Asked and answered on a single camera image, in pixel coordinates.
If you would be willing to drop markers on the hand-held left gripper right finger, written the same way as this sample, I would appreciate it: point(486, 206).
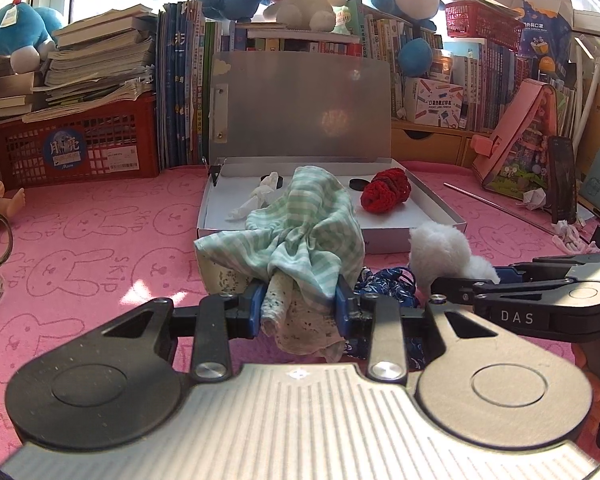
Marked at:
point(344, 310)

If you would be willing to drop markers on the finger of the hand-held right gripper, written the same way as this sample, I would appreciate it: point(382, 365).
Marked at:
point(512, 273)
point(455, 285)

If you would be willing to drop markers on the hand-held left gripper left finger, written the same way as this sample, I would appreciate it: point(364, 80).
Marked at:
point(255, 310)

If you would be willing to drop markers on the white fluffy plush toy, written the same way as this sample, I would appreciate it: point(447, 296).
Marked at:
point(440, 250)

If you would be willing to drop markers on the blue patterned pouch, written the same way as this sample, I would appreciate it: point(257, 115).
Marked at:
point(385, 280)

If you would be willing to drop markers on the green checked cloth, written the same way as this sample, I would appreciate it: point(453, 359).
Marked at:
point(305, 220)

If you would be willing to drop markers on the white tissue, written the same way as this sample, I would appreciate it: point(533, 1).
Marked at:
point(252, 202)

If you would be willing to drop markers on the red crochet piece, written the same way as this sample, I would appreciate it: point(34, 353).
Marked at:
point(385, 190)

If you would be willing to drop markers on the black round cap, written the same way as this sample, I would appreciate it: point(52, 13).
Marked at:
point(271, 180)

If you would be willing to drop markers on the grey cardboard box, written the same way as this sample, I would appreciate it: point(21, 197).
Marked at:
point(300, 105)

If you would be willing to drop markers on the thin metal rod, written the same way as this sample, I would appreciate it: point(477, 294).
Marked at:
point(495, 207)

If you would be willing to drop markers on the white pink cloth strip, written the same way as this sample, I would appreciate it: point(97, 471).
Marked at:
point(572, 237)

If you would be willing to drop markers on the white folded paper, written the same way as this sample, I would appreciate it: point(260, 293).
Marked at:
point(532, 198)

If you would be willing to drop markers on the pink house toy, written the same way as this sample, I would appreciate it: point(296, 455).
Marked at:
point(520, 145)

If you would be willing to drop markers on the wooden drawer unit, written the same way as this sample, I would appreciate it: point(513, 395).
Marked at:
point(430, 147)

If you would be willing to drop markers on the pink rabbit print mat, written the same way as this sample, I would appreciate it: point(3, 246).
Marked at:
point(105, 240)

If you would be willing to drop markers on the white stationery box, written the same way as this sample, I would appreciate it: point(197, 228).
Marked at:
point(432, 102)

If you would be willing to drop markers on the row of shelf books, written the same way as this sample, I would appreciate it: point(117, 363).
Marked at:
point(490, 70)

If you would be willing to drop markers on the white desk lamp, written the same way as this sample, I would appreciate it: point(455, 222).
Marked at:
point(592, 75)

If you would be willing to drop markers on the large red plastic basket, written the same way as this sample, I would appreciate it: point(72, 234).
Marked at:
point(105, 140)

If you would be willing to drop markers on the row of blue books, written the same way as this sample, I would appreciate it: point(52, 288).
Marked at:
point(180, 85)

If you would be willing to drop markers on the blue printed carton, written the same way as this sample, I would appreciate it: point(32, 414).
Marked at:
point(540, 35)

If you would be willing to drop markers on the small red basket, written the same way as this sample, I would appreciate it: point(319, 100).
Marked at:
point(480, 20)

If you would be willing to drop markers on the brown-haired doll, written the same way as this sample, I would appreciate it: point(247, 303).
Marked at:
point(2, 200)

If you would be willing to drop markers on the stack of lying books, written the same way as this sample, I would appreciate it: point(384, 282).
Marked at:
point(95, 60)

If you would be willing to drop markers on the blue white cat plush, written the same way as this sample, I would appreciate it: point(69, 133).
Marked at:
point(15, 35)

